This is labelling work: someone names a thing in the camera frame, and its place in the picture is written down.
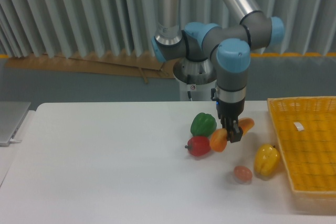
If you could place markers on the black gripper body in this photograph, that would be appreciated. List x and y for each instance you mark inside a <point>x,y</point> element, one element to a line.
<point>229,111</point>

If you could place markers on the orange toy baguette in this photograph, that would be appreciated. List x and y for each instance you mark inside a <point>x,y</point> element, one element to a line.
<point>219,138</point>

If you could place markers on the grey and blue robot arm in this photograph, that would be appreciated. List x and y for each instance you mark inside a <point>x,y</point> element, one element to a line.
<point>228,49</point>

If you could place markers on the white label in basket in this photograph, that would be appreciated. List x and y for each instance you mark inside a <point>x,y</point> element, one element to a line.
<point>299,126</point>

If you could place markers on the yellow woven basket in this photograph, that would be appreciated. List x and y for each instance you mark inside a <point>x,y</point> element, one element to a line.
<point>308,156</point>

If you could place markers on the green toy bell pepper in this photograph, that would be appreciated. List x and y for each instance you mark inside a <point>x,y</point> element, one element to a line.
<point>203,125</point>

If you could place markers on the red toy bell pepper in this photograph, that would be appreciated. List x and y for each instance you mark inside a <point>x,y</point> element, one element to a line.
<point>198,146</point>

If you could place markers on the yellow toy bell pepper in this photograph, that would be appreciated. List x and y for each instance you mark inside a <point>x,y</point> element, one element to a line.
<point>266,160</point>

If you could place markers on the brown toy egg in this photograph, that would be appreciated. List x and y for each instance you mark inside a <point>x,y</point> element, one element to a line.
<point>243,173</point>

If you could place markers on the brown cardboard sheet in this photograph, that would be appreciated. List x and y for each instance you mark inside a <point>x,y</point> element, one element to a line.
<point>144,67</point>

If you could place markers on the silver laptop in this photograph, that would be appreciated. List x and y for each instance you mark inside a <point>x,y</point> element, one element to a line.
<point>12,116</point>

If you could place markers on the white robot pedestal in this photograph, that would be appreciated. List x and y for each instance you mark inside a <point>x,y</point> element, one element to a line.
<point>195,79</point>

